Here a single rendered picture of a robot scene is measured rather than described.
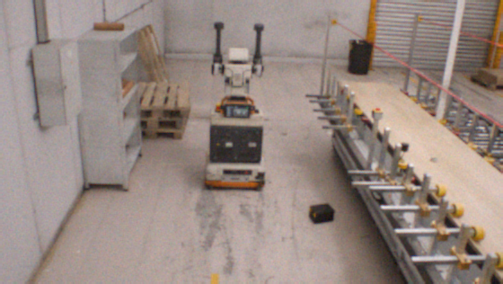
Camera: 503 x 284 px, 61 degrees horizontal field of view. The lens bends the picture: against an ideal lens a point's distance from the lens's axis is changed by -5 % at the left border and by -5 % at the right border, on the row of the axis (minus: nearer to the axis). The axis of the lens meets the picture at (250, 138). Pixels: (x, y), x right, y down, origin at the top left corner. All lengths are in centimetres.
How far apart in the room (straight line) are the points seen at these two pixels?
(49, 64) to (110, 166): 155
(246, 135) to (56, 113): 191
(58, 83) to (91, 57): 90
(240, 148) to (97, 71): 159
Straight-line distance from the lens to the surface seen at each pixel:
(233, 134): 453
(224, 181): 467
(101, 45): 431
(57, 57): 347
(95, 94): 444
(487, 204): 324
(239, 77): 470
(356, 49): 1004
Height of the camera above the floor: 229
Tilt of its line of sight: 22 degrees down
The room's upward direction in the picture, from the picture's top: 3 degrees clockwise
